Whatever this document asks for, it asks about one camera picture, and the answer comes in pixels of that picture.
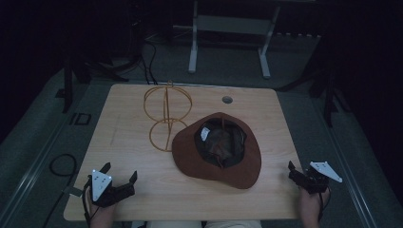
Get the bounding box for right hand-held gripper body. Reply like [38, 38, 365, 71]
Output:
[292, 161, 343, 195]

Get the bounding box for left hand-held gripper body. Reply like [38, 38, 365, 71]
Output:
[83, 169, 137, 209]

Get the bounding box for brown wide-brim hat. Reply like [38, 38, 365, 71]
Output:
[171, 111, 262, 190]

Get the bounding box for gold wire hat stand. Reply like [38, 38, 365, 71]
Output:
[144, 80, 193, 153]

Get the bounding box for person's left hand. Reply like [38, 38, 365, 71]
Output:
[85, 189, 118, 224]

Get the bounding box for person's right hand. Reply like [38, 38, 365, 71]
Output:
[298, 186, 331, 220]

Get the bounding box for black metal stand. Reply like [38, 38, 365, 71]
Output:
[61, 56, 129, 114]
[278, 65, 351, 128]

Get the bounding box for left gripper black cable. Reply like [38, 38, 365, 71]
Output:
[81, 180, 93, 228]

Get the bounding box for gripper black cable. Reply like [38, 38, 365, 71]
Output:
[81, 180, 93, 228]
[317, 185, 333, 223]

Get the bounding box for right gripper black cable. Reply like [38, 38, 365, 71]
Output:
[317, 185, 333, 223]

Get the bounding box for black looped floor cable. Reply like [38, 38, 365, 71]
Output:
[48, 153, 78, 178]

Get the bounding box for black floor cables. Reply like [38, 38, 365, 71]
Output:
[138, 40, 160, 86]

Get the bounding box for white metal table frame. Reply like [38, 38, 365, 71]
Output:
[187, 0, 281, 80]

